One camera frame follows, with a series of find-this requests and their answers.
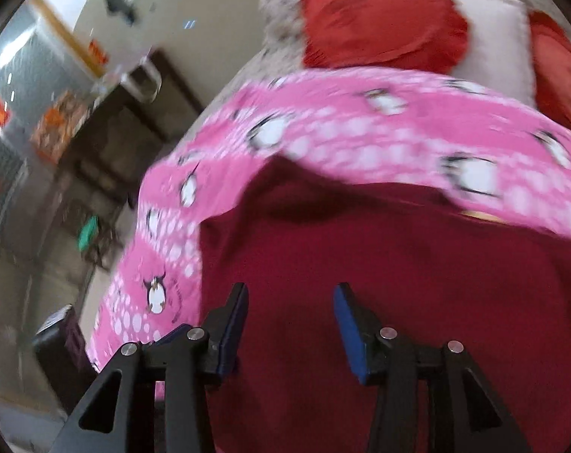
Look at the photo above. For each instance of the large red heart cushion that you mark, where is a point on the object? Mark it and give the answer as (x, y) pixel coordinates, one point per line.
(384, 23)

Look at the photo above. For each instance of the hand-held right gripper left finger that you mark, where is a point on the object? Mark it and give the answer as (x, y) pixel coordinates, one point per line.
(233, 321)

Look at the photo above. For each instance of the hanging dark cloth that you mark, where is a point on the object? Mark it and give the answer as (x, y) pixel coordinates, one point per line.
(118, 4)

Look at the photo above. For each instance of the printed cardboard box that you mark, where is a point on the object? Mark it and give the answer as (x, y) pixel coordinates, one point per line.
(56, 127)

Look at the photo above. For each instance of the white pillow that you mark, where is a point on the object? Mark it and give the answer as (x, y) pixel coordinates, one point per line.
(498, 42)

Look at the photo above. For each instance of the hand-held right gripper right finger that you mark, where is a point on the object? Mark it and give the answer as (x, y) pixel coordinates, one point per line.
(349, 335)

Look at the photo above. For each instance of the wooden stool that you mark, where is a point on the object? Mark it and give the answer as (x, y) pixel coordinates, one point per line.
(104, 255)

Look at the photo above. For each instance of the pink penguin printed blanket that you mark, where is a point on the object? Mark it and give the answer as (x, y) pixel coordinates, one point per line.
(351, 122)

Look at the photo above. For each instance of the red paper wall decoration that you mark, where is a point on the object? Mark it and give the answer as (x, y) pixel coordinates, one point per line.
(99, 56)

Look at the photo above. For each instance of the black box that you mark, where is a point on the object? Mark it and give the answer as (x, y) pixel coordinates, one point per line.
(59, 358)

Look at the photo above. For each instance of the metal grille door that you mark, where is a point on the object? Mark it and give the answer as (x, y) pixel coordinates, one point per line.
(26, 66)

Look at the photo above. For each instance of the dark wooden table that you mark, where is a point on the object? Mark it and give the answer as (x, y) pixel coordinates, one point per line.
(125, 127)

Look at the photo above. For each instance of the small red heart cushion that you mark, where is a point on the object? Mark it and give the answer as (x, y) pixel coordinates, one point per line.
(559, 71)

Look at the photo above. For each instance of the maroon fleece garment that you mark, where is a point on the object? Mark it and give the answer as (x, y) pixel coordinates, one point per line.
(408, 269)

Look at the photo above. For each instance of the green cloth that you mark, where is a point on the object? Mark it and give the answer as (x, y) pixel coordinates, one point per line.
(88, 235)

